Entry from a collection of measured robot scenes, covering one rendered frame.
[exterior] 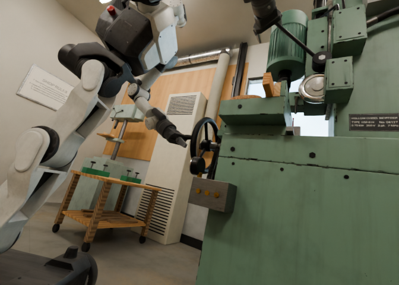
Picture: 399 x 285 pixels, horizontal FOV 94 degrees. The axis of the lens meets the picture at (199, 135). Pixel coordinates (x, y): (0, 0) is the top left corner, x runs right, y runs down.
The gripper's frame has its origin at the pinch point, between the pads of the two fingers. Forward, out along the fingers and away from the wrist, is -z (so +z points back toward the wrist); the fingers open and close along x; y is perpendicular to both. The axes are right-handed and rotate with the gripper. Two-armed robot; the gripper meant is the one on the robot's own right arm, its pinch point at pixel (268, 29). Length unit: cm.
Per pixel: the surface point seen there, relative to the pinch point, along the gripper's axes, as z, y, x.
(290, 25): -5.8, 0.0, -10.2
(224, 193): 16, 60, 45
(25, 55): 12, -204, 220
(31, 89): -8, -172, 241
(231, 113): 14, 38, 32
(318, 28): -6.9, 9.7, -17.1
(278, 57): -6.0, 11.7, 2.9
